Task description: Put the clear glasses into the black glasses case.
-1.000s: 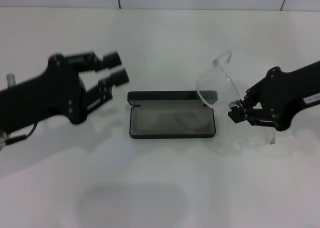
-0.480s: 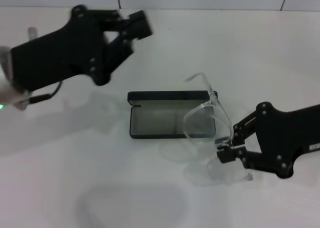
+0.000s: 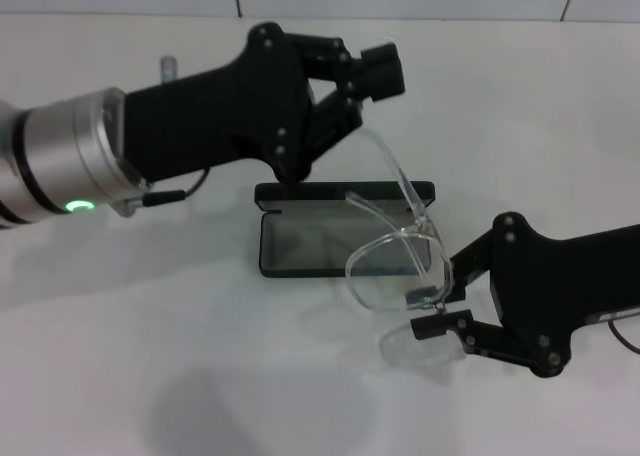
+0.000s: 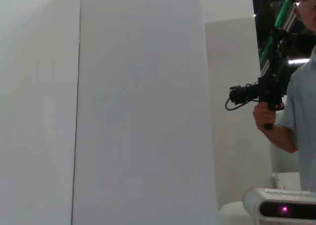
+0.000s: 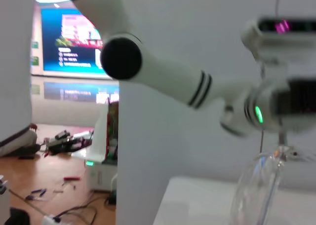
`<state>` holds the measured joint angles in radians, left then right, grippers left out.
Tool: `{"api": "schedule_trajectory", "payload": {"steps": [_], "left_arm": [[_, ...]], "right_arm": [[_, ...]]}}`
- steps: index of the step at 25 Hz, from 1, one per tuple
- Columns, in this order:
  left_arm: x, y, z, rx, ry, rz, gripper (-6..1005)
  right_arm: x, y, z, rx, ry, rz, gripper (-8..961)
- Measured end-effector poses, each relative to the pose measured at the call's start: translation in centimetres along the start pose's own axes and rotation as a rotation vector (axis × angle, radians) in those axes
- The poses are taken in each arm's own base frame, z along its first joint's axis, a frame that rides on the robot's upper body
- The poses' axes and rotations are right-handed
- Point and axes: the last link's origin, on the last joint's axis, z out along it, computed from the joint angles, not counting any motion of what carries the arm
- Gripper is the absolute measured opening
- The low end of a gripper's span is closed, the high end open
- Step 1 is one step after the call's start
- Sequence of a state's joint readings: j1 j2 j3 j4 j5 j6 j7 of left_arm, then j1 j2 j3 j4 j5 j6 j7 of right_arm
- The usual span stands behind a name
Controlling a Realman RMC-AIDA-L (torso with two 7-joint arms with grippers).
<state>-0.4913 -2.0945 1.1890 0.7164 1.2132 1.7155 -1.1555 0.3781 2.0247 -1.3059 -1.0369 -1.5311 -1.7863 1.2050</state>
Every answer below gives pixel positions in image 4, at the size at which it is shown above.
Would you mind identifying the person's hand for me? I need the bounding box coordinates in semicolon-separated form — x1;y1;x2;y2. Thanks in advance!
252;103;277;132

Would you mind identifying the person in grey shirt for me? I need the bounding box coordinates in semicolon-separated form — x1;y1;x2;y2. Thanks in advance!
276;44;316;193

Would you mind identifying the person's head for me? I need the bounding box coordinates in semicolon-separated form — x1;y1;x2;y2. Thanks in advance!
293;0;316;35

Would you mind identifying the black handheld camera rig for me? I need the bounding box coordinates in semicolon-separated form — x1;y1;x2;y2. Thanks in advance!
225;27;316;131

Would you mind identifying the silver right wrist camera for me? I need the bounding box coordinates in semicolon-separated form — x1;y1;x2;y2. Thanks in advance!
242;187;316;225

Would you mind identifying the green metal frame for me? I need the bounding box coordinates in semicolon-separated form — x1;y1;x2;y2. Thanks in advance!
259;0;297;73

